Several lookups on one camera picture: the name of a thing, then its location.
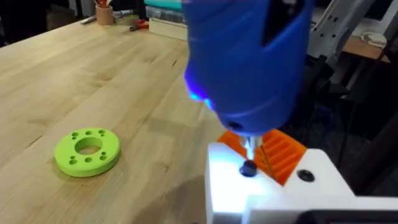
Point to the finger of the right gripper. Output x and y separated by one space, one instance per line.
339 28

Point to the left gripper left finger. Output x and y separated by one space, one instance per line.
227 186

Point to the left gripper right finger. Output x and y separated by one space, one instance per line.
314 186

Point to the black screw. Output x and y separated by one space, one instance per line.
248 168

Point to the blue electric screwdriver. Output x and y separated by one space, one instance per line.
242 77

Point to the green disc with holes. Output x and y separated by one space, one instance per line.
66 152

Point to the clear plastic box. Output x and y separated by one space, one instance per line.
164 15

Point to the teal box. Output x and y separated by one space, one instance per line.
163 3

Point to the wooden cup with pens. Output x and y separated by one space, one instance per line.
104 15

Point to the silver marker pen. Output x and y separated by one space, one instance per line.
88 20

